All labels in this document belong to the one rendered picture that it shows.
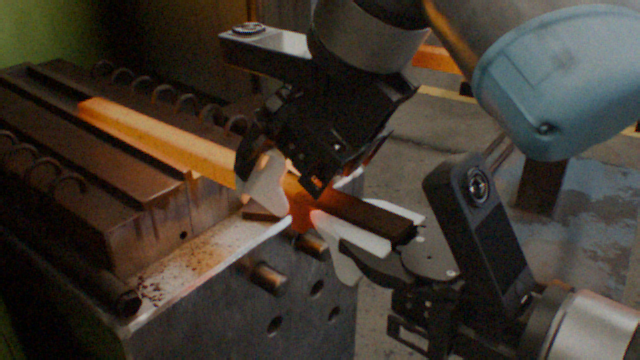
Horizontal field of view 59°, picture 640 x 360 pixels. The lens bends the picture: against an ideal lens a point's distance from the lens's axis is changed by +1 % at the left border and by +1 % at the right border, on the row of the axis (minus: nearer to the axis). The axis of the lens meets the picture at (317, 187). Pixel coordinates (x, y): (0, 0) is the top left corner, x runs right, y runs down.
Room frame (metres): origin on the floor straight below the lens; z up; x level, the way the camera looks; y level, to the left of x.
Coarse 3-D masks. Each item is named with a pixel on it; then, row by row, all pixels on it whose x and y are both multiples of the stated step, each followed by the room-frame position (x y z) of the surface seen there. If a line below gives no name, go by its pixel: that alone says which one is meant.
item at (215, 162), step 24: (96, 120) 0.61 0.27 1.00; (120, 120) 0.58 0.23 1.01; (144, 120) 0.58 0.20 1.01; (144, 144) 0.55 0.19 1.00; (168, 144) 0.52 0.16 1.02; (192, 144) 0.51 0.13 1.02; (192, 168) 0.50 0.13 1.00; (216, 168) 0.47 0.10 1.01; (288, 192) 0.41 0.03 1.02; (336, 192) 0.40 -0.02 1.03; (336, 216) 0.38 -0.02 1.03; (360, 216) 0.37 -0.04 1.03; (384, 216) 0.37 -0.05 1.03
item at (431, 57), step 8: (424, 48) 0.75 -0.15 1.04; (432, 48) 0.75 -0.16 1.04; (440, 48) 0.75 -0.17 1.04; (416, 56) 0.74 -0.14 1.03; (424, 56) 0.74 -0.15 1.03; (432, 56) 0.73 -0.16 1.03; (440, 56) 0.73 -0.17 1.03; (448, 56) 0.72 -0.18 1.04; (416, 64) 0.74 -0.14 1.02; (424, 64) 0.74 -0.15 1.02; (432, 64) 0.73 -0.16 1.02; (440, 64) 0.73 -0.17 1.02; (448, 64) 0.72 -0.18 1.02; (448, 72) 0.72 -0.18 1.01; (456, 72) 0.72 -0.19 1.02
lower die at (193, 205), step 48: (0, 96) 0.69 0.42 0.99; (48, 96) 0.67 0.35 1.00; (96, 96) 0.67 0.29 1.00; (144, 96) 0.69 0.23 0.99; (0, 144) 0.58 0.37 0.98; (48, 144) 0.56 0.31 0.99; (96, 144) 0.56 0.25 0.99; (96, 192) 0.48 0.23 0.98; (144, 192) 0.46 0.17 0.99; (192, 192) 0.49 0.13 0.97; (96, 240) 0.42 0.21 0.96; (144, 240) 0.44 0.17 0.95
